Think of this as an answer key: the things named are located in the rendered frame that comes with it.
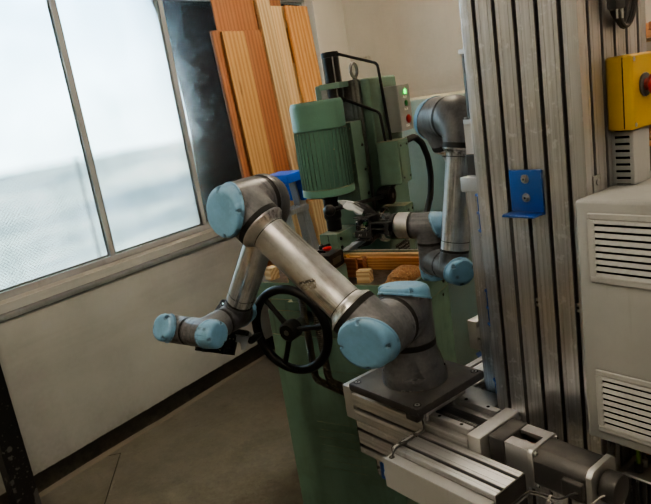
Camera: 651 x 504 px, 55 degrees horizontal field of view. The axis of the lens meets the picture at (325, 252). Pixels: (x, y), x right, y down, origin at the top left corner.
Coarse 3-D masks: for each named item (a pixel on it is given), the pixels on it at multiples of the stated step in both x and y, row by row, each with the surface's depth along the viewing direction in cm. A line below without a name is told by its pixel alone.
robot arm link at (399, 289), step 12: (384, 288) 137; (396, 288) 136; (408, 288) 136; (420, 288) 136; (408, 300) 135; (420, 300) 136; (420, 312) 135; (432, 312) 140; (420, 324) 135; (432, 324) 140; (420, 336) 138; (432, 336) 140
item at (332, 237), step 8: (328, 232) 213; (336, 232) 211; (344, 232) 212; (352, 232) 217; (320, 240) 212; (328, 240) 210; (336, 240) 209; (344, 240) 212; (352, 240) 217; (336, 248) 209
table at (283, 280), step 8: (280, 272) 224; (376, 272) 205; (384, 272) 204; (264, 280) 217; (272, 280) 215; (280, 280) 214; (352, 280) 201; (376, 280) 197; (384, 280) 195; (416, 280) 190; (424, 280) 195; (264, 288) 215; (360, 288) 195; (368, 288) 194; (376, 288) 192; (256, 296) 218; (272, 296) 215; (280, 296) 213; (288, 296) 211; (288, 304) 199; (296, 304) 198
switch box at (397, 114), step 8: (384, 88) 219; (392, 88) 218; (400, 88) 218; (408, 88) 224; (392, 96) 218; (400, 96) 218; (408, 96) 224; (392, 104) 219; (400, 104) 218; (408, 104) 224; (392, 112) 220; (400, 112) 219; (408, 112) 224; (392, 120) 221; (400, 120) 219; (392, 128) 222; (400, 128) 220; (408, 128) 224
